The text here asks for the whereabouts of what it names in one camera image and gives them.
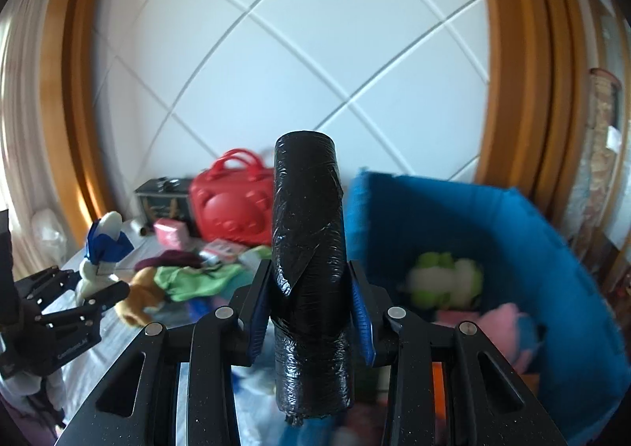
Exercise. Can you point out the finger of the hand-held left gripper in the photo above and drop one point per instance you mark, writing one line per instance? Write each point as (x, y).
(49, 286)
(93, 308)

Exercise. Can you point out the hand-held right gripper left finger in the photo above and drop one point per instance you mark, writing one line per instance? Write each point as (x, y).
(257, 327)

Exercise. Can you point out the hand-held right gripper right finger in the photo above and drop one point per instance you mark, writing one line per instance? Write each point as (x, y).
(362, 323)

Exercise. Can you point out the black plastic bag roll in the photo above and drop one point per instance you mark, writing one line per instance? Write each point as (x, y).
(308, 229)

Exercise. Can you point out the blue fabric storage bin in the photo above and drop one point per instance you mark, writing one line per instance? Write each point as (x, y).
(517, 239)

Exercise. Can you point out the brown plush toy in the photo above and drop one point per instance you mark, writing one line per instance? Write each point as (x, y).
(140, 295)

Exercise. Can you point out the light bed sheet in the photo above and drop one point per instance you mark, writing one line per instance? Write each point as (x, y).
(118, 352)

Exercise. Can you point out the white plastic bag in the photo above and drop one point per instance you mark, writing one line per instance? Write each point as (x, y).
(47, 229)

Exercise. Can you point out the blue and white plush figure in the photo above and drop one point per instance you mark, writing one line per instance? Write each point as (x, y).
(106, 244)

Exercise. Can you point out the green cloth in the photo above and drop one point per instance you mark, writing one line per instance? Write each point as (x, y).
(197, 281)

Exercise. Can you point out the pink flat packet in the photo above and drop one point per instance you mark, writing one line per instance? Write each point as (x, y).
(224, 249)

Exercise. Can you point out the purple cloth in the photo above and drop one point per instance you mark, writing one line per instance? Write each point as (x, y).
(167, 259)

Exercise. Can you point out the green and white plush toy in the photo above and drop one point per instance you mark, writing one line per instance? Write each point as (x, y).
(443, 278)

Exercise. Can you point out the small pink box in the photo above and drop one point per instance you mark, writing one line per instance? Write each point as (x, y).
(170, 233)

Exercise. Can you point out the red plastic handbag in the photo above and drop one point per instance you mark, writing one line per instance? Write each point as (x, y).
(227, 209)

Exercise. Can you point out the dark rectangular box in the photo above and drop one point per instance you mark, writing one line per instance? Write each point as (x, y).
(160, 202)

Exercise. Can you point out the pink plush toy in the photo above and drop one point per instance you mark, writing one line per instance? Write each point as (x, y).
(507, 332)

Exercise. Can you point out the light curtain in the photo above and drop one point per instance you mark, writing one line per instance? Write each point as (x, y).
(24, 130)

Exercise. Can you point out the rolled patterned mat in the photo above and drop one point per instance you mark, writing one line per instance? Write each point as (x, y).
(599, 155)

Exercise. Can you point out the wooden wall frame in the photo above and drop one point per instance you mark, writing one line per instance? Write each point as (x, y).
(512, 56)

